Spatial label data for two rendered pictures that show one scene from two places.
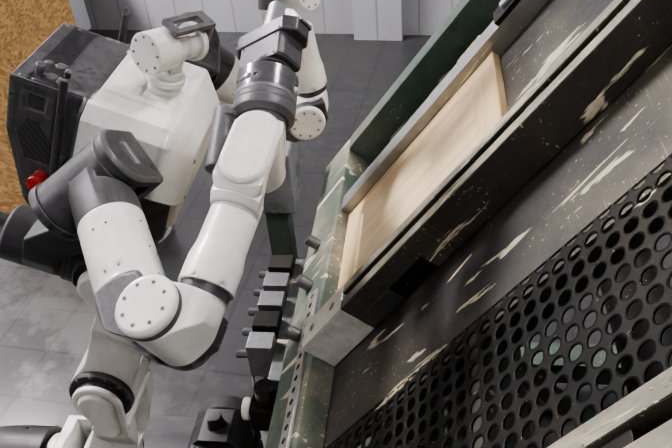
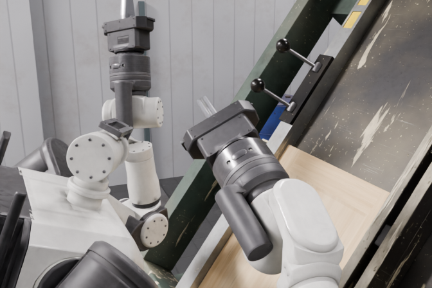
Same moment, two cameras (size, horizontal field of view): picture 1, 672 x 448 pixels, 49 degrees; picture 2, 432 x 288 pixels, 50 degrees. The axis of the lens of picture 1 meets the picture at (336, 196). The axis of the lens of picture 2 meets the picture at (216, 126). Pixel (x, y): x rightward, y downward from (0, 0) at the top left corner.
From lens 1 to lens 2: 0.70 m
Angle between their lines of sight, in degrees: 38
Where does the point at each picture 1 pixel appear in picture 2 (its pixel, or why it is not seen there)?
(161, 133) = (123, 243)
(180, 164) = not seen: hidden behind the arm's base
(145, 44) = (91, 147)
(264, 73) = (258, 148)
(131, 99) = (69, 215)
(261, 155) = (325, 218)
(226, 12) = not seen: outside the picture
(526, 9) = (308, 110)
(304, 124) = (153, 231)
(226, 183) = (314, 255)
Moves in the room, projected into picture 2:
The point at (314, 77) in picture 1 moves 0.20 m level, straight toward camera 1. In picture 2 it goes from (155, 188) to (207, 220)
